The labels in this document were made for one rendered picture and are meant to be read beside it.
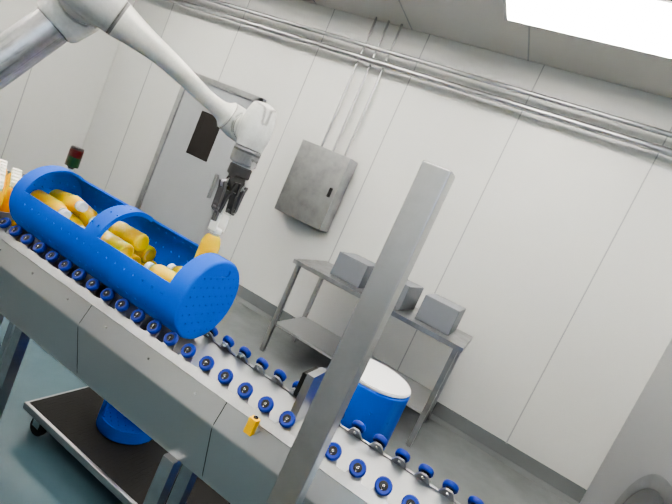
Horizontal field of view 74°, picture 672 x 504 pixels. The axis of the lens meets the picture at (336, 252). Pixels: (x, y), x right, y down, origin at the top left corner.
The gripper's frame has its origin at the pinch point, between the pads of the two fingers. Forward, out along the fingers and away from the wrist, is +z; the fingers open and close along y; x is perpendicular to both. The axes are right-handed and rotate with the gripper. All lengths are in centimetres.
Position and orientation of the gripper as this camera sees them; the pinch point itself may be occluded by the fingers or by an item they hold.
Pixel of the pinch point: (219, 222)
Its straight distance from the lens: 154.8
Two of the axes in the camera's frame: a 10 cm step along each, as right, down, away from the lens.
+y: 3.8, 0.4, 9.3
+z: -4.0, 9.1, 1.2
